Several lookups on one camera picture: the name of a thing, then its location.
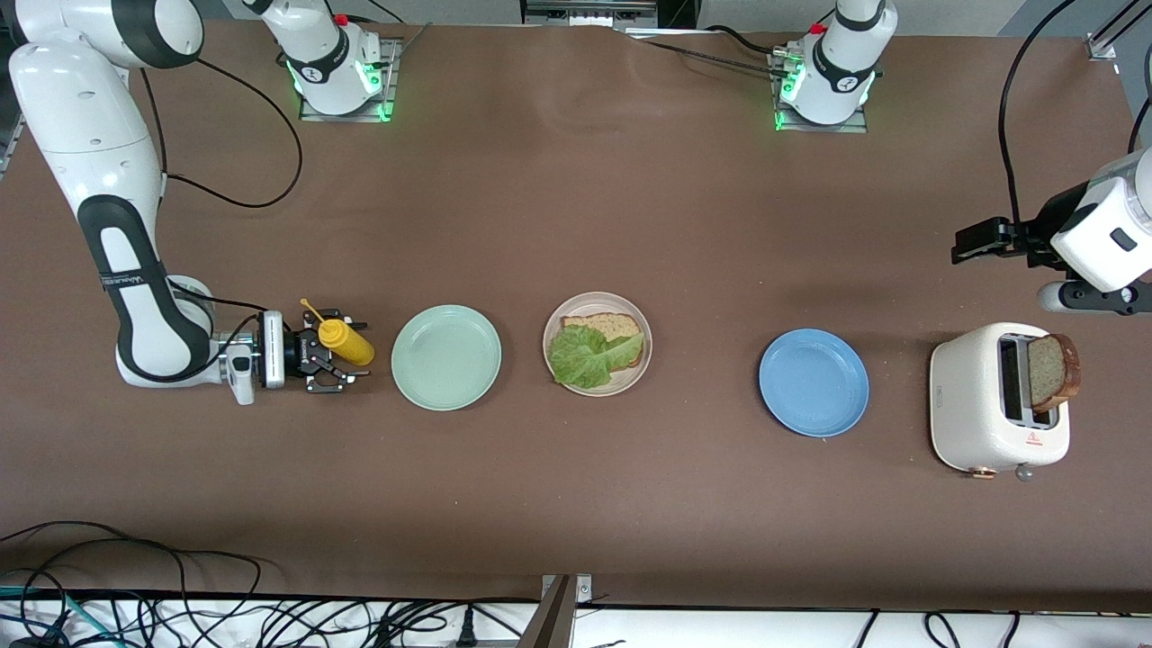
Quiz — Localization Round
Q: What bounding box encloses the black base power cable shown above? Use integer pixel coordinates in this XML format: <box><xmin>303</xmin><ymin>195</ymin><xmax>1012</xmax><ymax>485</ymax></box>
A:
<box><xmin>621</xmin><ymin>25</ymin><xmax>793</xmax><ymax>78</ymax></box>

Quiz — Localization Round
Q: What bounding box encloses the black equipment box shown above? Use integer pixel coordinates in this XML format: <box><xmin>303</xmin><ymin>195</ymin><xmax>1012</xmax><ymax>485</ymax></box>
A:
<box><xmin>520</xmin><ymin>0</ymin><xmax>660</xmax><ymax>28</ymax></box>

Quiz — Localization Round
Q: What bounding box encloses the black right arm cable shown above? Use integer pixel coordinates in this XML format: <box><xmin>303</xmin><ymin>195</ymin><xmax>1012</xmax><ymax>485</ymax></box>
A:
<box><xmin>139</xmin><ymin>54</ymin><xmax>303</xmax><ymax>354</ymax></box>

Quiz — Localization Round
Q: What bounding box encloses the mint green plate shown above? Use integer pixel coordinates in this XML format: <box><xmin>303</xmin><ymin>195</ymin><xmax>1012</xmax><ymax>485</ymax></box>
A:
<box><xmin>391</xmin><ymin>304</ymin><xmax>503</xmax><ymax>412</ymax></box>

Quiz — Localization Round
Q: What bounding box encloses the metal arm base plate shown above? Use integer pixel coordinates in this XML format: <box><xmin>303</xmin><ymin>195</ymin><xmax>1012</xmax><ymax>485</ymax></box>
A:
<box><xmin>769</xmin><ymin>49</ymin><xmax>870</xmax><ymax>134</ymax></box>
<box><xmin>299</xmin><ymin>36</ymin><xmax>398</xmax><ymax>123</ymax></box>

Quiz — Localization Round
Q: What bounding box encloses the aluminium profile rail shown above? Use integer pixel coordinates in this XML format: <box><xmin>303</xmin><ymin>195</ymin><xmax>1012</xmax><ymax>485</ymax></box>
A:
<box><xmin>1086</xmin><ymin>0</ymin><xmax>1152</xmax><ymax>62</ymax></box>

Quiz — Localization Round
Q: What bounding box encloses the blue plate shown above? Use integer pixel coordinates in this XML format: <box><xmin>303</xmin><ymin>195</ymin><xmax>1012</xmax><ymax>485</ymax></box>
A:
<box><xmin>759</xmin><ymin>328</ymin><xmax>870</xmax><ymax>438</ymax></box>

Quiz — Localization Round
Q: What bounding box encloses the brown bread slice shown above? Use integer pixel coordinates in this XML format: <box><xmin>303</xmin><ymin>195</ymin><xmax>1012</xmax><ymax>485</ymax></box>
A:
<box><xmin>562</xmin><ymin>312</ymin><xmax>645</xmax><ymax>372</ymax></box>
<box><xmin>1028</xmin><ymin>333</ymin><xmax>1081</xmax><ymax>413</ymax></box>

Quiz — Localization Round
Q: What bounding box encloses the yellow mustard squeeze bottle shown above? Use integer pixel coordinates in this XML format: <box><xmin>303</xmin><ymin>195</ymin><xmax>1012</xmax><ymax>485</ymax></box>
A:
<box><xmin>300</xmin><ymin>298</ymin><xmax>376</xmax><ymax>367</ymax></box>

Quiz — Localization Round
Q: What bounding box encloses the white two-slot toaster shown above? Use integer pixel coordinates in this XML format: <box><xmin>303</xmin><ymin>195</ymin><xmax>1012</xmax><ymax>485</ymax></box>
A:
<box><xmin>930</xmin><ymin>322</ymin><xmax>1072</xmax><ymax>480</ymax></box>

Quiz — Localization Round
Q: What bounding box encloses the green lettuce leaf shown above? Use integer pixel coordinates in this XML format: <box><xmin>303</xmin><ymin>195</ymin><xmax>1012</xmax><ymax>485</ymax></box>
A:
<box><xmin>547</xmin><ymin>324</ymin><xmax>645</xmax><ymax>391</ymax></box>

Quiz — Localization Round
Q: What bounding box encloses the teal cable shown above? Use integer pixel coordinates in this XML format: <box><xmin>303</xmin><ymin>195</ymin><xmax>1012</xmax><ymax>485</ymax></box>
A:
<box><xmin>0</xmin><ymin>585</ymin><xmax>122</xmax><ymax>648</ymax></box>

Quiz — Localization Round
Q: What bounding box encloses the beige plate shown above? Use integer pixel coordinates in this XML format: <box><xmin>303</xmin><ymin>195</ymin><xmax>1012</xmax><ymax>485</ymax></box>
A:
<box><xmin>543</xmin><ymin>292</ymin><xmax>653</xmax><ymax>398</ymax></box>

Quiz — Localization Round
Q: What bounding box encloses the black looped floor cable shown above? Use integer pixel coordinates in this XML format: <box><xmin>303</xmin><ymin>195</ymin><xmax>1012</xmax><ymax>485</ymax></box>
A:
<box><xmin>0</xmin><ymin>520</ymin><xmax>264</xmax><ymax>648</ymax></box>

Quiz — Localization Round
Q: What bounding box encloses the grey metal mount bracket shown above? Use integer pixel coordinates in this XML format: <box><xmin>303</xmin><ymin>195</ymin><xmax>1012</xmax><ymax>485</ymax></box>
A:
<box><xmin>517</xmin><ymin>574</ymin><xmax>595</xmax><ymax>648</ymax></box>

